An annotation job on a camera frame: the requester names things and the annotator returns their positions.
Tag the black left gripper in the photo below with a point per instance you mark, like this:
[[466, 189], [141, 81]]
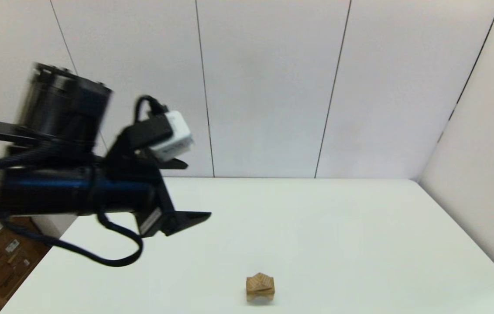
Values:
[[159, 196]]

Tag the triangular wooden building block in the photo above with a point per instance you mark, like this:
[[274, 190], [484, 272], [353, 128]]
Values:
[[260, 282]]

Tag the rectangular wooden building block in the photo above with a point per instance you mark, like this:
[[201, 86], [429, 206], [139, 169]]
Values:
[[260, 293]]

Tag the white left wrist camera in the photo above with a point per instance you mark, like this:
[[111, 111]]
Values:
[[175, 135]]

